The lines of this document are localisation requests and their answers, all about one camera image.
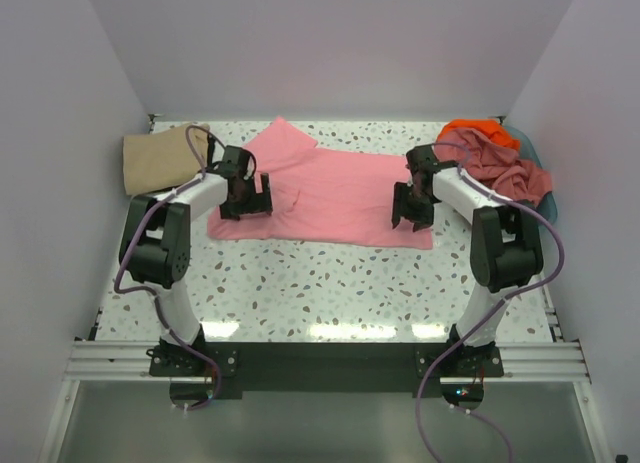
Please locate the folded beige t-shirt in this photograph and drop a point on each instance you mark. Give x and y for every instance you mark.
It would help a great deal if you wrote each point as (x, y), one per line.
(153, 162)

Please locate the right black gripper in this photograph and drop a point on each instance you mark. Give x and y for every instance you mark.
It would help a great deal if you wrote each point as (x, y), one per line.
(400, 205)

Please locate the light pink t-shirt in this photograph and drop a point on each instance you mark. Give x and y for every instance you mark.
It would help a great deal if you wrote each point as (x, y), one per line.
(323, 195)

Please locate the folded black t-shirt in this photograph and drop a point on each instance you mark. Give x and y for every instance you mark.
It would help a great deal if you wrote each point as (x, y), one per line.
(211, 148)

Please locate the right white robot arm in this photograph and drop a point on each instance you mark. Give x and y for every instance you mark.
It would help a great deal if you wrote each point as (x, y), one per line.
(505, 248)

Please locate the dusty pink crumpled t-shirt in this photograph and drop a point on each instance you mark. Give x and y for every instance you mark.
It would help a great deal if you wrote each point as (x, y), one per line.
(500, 169)

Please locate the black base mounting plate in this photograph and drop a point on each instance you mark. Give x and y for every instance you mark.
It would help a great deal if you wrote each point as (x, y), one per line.
(223, 370)

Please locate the aluminium rail frame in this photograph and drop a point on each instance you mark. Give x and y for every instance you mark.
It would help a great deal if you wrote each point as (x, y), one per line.
(334, 293)

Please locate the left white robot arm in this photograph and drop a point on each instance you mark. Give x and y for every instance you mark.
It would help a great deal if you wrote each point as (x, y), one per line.
(155, 249)

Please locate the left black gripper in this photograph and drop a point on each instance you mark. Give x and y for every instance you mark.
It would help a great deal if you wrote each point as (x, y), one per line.
(257, 203)

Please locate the orange crumpled t-shirt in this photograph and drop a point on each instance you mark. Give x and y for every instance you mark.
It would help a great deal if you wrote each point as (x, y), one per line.
(490, 128)

